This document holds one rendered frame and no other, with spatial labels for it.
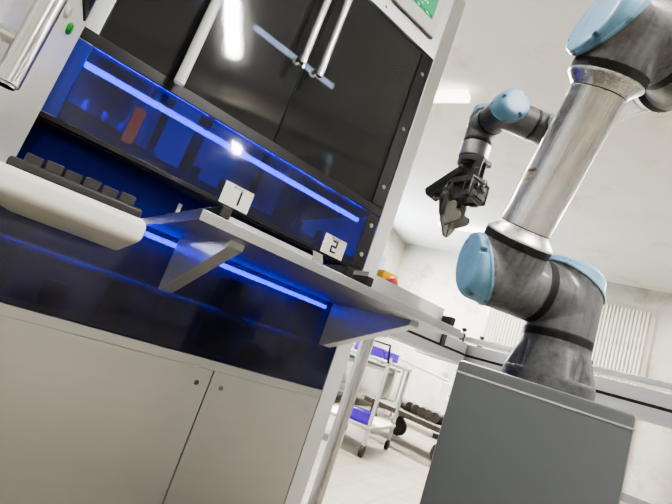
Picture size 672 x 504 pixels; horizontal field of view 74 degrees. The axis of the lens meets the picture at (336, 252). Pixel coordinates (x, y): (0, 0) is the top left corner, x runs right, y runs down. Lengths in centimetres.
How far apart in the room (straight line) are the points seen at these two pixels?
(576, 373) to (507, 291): 17
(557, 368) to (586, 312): 11
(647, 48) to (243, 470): 127
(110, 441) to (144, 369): 17
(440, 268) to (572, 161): 849
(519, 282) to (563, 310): 10
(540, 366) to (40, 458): 102
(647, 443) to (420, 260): 473
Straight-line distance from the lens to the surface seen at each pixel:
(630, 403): 173
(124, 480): 127
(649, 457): 857
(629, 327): 866
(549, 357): 83
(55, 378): 117
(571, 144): 80
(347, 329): 128
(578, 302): 86
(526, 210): 79
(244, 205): 122
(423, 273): 930
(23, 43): 60
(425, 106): 168
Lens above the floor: 74
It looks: 11 degrees up
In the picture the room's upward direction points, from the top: 19 degrees clockwise
